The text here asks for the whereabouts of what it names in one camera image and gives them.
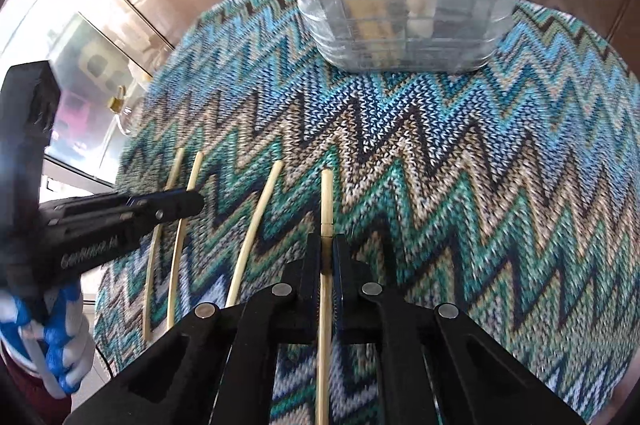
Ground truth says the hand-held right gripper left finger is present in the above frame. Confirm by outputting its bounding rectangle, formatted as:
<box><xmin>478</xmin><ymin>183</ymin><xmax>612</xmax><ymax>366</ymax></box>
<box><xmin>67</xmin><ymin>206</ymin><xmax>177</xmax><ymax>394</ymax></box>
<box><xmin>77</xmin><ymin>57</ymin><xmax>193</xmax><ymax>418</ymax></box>
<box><xmin>65</xmin><ymin>232</ymin><xmax>323</xmax><ymax>425</ymax></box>

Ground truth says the glass sliding door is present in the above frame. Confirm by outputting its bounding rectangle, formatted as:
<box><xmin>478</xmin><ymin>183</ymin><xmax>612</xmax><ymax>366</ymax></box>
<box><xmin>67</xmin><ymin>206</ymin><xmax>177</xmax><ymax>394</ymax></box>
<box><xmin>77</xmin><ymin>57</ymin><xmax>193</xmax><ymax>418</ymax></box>
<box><xmin>0</xmin><ymin>0</ymin><xmax>168</xmax><ymax>206</ymax></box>

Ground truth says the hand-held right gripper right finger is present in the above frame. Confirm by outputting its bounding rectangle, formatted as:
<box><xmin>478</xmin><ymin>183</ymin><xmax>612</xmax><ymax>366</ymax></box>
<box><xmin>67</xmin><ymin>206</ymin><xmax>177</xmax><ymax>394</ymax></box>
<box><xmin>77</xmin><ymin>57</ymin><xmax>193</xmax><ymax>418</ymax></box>
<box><xmin>332</xmin><ymin>232</ymin><xmax>586</xmax><ymax>425</ymax></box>

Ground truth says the zigzag knitted cloth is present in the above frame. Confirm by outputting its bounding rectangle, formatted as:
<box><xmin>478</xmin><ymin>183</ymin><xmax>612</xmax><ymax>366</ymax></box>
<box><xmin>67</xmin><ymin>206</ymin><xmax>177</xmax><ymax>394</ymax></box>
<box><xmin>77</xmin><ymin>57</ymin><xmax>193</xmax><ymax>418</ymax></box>
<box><xmin>92</xmin><ymin>0</ymin><xmax>640</xmax><ymax>425</ymax></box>

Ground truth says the person's left forearm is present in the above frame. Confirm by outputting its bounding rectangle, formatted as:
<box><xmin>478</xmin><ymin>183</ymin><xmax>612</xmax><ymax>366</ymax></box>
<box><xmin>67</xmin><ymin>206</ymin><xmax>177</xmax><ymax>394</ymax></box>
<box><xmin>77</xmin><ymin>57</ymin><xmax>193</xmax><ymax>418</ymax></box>
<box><xmin>0</xmin><ymin>345</ymin><xmax>66</xmax><ymax>412</ymax></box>

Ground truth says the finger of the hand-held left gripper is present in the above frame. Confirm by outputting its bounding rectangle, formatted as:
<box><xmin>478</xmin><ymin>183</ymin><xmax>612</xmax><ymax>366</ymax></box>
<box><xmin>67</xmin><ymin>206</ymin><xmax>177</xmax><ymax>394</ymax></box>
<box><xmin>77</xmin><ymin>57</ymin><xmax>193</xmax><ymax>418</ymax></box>
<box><xmin>42</xmin><ymin>189</ymin><xmax>203</xmax><ymax>218</ymax></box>
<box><xmin>50</xmin><ymin>205</ymin><xmax>205</xmax><ymax>233</ymax></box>

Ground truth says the bamboo chopstick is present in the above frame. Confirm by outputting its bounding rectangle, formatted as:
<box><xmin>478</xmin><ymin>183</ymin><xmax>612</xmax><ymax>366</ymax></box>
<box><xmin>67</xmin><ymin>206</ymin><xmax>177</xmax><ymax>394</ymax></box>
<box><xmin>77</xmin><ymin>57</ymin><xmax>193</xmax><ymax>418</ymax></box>
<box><xmin>166</xmin><ymin>151</ymin><xmax>204</xmax><ymax>331</ymax></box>
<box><xmin>317</xmin><ymin>170</ymin><xmax>335</xmax><ymax>425</ymax></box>
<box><xmin>143</xmin><ymin>148</ymin><xmax>185</xmax><ymax>346</ymax></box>
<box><xmin>225</xmin><ymin>161</ymin><xmax>285</xmax><ymax>308</ymax></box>

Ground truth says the oil bottle with red label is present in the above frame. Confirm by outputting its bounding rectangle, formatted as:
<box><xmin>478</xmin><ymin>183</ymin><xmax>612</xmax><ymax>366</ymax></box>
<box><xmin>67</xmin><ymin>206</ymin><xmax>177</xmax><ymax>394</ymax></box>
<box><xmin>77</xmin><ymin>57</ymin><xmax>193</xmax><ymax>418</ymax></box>
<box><xmin>106</xmin><ymin>86</ymin><xmax>146</xmax><ymax>136</ymax></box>

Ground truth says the person's left hand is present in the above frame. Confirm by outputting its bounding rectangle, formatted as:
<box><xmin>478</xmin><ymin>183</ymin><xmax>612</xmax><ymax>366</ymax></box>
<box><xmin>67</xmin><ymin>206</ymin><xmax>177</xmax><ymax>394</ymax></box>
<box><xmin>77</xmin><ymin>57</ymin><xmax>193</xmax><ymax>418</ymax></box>
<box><xmin>0</xmin><ymin>281</ymin><xmax>95</xmax><ymax>400</ymax></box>

